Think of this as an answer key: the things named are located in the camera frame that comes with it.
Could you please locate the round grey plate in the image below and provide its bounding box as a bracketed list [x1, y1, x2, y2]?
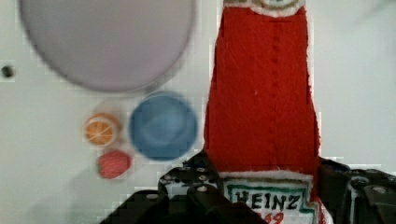
[19, 0, 196, 92]

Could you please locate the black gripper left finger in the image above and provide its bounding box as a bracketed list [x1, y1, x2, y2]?
[100, 151, 267, 224]

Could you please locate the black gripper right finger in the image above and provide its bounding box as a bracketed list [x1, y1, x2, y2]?
[318, 159, 396, 224]

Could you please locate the plush red strawberry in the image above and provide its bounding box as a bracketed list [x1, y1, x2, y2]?
[97, 150, 132, 179]

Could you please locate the blue bowl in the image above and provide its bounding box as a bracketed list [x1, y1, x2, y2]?
[128, 91, 198, 161]

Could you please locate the plush orange slice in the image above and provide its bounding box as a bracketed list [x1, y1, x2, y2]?
[82, 113, 121, 147]

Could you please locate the plush red ketchup bottle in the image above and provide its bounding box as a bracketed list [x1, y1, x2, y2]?
[204, 0, 330, 224]

